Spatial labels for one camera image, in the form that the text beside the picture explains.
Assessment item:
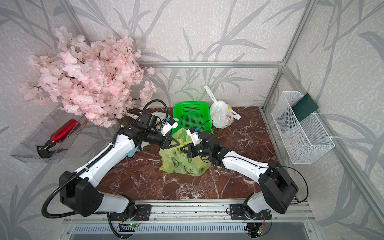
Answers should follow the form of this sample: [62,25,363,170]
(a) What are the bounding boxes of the red spray bottle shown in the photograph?
[36,119,81,159]

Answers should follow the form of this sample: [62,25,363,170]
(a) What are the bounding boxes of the aluminium front rail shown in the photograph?
[62,198,316,224]

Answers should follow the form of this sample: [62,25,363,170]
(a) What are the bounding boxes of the white printed plastic bag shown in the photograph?
[204,86,241,129]

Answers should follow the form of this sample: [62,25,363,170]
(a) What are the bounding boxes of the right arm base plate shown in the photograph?
[229,204,272,221]

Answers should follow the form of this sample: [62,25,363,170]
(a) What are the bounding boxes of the pink cherry blossom tree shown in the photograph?
[20,26,157,128]

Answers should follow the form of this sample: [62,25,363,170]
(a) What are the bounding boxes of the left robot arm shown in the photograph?
[41,110,180,219]

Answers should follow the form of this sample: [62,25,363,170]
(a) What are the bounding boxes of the clear acrylic wall shelf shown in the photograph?
[10,105,88,164]

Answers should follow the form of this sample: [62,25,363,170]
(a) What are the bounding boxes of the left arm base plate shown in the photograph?
[110,205,152,222]

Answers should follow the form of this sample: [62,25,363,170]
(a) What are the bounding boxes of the white wire mesh basket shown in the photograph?
[272,91,335,165]

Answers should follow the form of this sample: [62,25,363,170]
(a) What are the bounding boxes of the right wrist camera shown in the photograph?
[187,127,201,146]

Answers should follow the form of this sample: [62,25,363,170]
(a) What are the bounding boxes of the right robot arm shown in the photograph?
[181,128,299,220]

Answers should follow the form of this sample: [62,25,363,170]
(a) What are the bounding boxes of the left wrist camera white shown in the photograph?
[161,117,179,136]

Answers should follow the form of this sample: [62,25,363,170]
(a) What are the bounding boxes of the light blue toy trowel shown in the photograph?
[126,147,139,158]

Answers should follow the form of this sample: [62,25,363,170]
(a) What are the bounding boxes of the light green plastic bag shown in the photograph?
[159,129,211,176]

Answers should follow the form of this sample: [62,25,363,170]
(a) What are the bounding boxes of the dark green card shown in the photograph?
[292,93,319,122]

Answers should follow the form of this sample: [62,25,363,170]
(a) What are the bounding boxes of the green plastic basket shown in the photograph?
[172,102,213,134]

